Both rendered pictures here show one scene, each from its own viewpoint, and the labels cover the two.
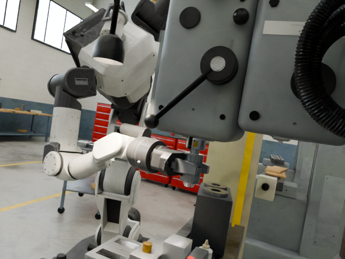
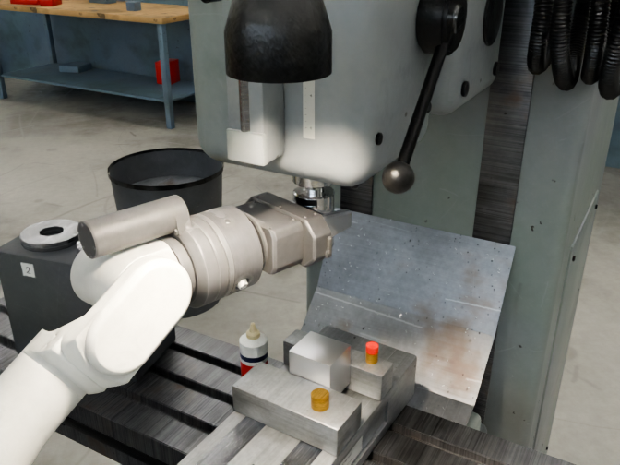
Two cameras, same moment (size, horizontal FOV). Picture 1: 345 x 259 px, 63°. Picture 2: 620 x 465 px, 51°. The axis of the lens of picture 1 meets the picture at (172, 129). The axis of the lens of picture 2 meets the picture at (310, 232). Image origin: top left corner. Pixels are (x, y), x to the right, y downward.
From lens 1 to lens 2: 85 cm
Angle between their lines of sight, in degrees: 80
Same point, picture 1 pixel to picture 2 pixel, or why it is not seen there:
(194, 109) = (407, 113)
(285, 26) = not seen: outside the picture
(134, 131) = (158, 227)
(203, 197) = not seen: hidden behind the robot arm
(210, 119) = not seen: hidden behind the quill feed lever
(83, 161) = (34, 425)
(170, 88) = (385, 89)
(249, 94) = (461, 57)
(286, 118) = (477, 77)
